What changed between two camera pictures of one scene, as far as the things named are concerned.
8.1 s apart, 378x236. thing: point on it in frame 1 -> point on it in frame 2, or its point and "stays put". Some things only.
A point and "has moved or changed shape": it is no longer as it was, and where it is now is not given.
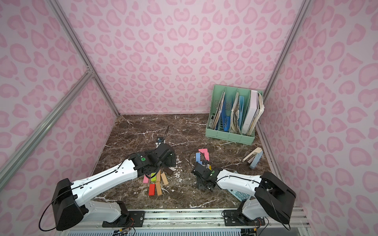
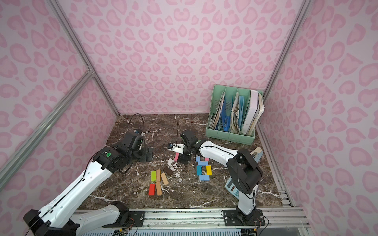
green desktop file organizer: [233, 113] stays put
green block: [154, 178] stays put
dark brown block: [168, 170] stays put
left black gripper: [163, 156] -> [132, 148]
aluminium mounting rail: [194, 220] stays put
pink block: [145, 179] has moved or changed shape
